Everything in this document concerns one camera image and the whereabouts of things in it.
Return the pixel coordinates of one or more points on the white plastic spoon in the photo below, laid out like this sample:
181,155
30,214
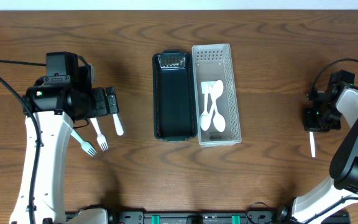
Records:
312,145
218,119
204,118
217,89

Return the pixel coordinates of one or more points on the pink-white plastic fork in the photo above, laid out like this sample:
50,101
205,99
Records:
101,139

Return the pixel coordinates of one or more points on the white thick-handled spoon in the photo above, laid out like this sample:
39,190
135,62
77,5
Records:
117,124

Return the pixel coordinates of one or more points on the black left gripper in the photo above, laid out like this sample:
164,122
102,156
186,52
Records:
111,101

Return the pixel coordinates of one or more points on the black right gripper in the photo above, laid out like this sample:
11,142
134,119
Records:
314,121

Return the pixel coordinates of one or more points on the mint green plastic fork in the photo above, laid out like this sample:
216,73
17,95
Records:
85,145

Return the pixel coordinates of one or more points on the black plastic basket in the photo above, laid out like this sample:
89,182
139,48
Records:
174,96

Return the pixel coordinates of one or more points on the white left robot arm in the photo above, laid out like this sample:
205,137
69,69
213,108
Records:
51,106

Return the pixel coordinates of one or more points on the clear plastic basket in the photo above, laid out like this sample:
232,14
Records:
213,62

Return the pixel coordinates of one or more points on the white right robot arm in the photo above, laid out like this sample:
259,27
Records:
340,189

